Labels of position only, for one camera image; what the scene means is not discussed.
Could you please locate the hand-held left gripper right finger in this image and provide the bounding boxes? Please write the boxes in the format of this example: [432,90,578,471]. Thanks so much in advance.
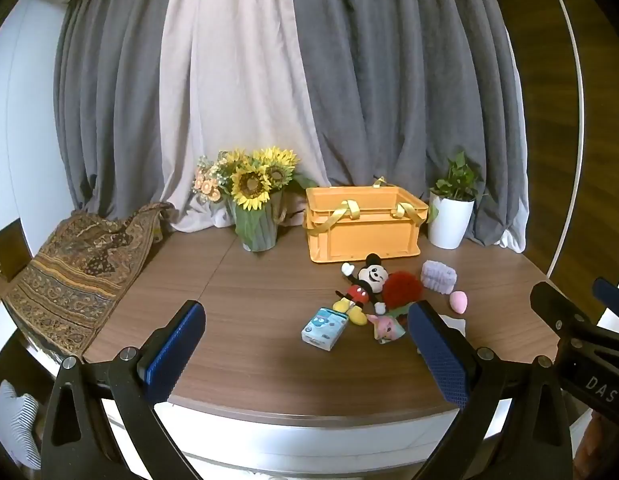
[407,300,575,480]

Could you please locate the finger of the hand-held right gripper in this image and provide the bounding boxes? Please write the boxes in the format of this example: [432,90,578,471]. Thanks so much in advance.
[592,276,619,322]
[530,281,593,333]

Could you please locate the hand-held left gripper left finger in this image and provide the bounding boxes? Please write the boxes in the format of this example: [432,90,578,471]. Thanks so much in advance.
[39,300,207,480]

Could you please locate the red fluffy pompom toy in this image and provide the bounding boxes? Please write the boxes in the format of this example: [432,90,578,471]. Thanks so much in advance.
[383,270,424,318]

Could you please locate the orange plastic crate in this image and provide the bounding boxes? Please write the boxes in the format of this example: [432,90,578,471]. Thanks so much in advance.
[304,176,430,264]

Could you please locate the white paper sheet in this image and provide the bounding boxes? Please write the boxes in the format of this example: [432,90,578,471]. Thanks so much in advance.
[437,314,467,337]

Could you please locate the small pink plush toy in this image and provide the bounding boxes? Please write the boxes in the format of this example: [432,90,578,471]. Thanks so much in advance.
[366,312,407,345]

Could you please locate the mouse plush toy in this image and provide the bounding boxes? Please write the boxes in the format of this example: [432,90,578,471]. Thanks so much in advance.
[332,253,390,326]

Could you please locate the blue tissue pack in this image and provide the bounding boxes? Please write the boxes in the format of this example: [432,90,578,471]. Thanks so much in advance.
[301,306,351,352]

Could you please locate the brown patterned cloth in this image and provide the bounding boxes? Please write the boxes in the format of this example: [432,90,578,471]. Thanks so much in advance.
[2,201,177,358]

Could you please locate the green plant in white pot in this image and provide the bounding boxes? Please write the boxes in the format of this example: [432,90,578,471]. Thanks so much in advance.
[427,151,487,250]

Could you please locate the grey ribbed vase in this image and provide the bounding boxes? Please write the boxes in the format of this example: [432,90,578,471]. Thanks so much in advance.
[227,195,286,253]

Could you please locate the striped cushion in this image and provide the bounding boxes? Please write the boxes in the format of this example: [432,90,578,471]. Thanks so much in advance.
[0,379,43,471]

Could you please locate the sunflower bouquet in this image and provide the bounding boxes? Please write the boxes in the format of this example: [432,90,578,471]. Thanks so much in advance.
[216,146,320,241]

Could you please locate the wooden cabinet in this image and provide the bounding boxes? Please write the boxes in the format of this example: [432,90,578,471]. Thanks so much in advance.
[0,217,32,282]

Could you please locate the grey curtain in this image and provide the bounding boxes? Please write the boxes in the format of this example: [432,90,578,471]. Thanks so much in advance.
[53,0,192,213]
[284,0,531,252]

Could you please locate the pale pink curtain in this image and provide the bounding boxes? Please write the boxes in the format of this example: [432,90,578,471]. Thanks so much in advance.
[160,0,333,235]

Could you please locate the white ring hoop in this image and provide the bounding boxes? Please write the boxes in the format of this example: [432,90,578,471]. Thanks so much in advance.
[539,0,587,278]

